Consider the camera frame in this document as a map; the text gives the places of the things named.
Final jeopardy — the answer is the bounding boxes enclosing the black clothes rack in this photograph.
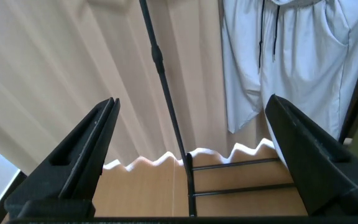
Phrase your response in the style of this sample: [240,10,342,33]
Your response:
[138,0,358,218]

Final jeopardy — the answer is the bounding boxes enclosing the pale grey shorts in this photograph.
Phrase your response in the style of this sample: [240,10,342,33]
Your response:
[221,0,358,170]

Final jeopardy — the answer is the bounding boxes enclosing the beige curtain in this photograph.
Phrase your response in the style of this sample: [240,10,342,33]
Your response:
[0,0,275,175]

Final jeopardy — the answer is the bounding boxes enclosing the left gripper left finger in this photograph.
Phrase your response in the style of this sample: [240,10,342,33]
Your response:
[4,97,121,218]

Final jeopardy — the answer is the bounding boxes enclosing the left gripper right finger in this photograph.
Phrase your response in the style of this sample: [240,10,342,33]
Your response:
[265,94,358,217]

